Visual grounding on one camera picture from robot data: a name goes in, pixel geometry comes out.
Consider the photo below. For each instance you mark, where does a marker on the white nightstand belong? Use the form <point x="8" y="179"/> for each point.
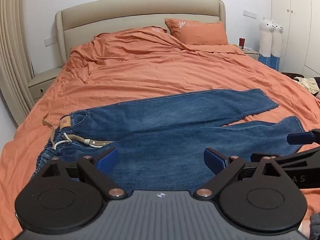
<point x="251" y="53"/>

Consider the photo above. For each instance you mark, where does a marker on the blue denim pants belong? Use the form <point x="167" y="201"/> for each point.
<point x="162" y="112"/>

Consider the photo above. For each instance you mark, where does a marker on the beige upholstered bed headboard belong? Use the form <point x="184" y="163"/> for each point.
<point x="120" y="17"/>

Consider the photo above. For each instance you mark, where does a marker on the white alpaca plush toy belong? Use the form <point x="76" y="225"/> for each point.
<point x="277" y="45"/>
<point x="265" y="40"/>

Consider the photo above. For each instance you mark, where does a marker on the orange pillow with white print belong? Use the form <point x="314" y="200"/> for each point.
<point x="156" y="29"/>
<point x="200" y="31"/>

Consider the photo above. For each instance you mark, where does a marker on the person's grey clothing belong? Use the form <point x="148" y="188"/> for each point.
<point x="315" y="225"/>

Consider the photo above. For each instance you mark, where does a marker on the orange duvet cover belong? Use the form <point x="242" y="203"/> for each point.
<point x="155" y="67"/>

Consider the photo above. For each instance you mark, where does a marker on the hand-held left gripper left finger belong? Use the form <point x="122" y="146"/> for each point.
<point x="107" y="162"/>

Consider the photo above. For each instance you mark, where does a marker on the beige fabric belt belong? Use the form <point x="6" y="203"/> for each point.
<point x="80" y="138"/>

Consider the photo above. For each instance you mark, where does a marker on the white wall switch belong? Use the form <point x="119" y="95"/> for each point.
<point x="250" y="14"/>

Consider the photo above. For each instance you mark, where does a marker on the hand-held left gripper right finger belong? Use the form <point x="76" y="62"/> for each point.
<point x="215" y="161"/>

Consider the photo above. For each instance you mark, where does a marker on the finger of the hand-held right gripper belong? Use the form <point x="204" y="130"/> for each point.
<point x="298" y="138"/>
<point x="300" y="157"/>

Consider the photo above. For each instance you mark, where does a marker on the beige pleated curtain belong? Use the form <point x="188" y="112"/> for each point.
<point x="13" y="55"/>

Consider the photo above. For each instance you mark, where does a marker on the beige nightstand with drawer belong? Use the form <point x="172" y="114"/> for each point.
<point x="41" y="82"/>

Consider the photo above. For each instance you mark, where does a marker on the white wardrobe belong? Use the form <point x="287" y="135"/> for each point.
<point x="297" y="25"/>

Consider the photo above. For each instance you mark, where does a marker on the pile of light clothes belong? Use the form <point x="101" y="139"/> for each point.
<point x="307" y="83"/>

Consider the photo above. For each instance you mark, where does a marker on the dark red cup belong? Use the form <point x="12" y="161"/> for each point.
<point x="241" y="42"/>

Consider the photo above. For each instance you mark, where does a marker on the white wall socket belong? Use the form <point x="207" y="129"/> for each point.
<point x="47" y="42"/>

